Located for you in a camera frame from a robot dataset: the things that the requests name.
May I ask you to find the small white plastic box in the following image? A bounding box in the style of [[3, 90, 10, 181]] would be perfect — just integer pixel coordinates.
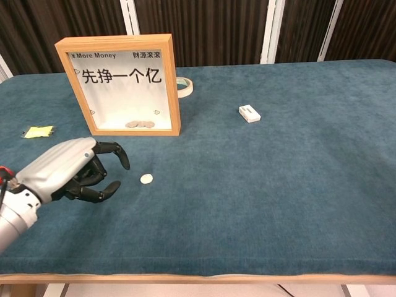
[[238, 105, 262, 124]]

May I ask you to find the dark slatted partition panel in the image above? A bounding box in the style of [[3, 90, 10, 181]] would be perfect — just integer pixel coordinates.
[[275, 0, 337, 64], [135, 0, 269, 67], [324, 0, 396, 62], [0, 0, 131, 77]]

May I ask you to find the white partition post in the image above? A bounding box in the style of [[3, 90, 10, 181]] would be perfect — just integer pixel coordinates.
[[259, 0, 286, 65], [119, 0, 140, 35], [317, 0, 345, 62], [0, 54, 14, 84]]

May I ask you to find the red plastic object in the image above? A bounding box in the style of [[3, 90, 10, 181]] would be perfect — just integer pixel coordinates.
[[0, 166, 15, 182]]

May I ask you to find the wooden table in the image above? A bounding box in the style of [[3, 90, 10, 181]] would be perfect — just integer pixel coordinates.
[[0, 272, 396, 285]]

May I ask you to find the beige masking tape roll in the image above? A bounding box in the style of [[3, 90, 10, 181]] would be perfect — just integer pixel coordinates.
[[176, 77, 195, 99]]

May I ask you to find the yellow crumpled packet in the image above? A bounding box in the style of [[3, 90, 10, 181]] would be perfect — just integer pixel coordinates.
[[22, 125, 55, 139]]

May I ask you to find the wooden frame coin box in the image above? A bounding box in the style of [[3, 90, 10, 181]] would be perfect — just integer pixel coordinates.
[[54, 33, 182, 137]]

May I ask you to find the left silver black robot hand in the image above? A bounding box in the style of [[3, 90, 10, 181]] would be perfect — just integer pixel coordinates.
[[15, 137, 131, 205]]

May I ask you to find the teal table cloth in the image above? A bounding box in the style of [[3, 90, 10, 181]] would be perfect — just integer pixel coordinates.
[[0, 59, 396, 277]]

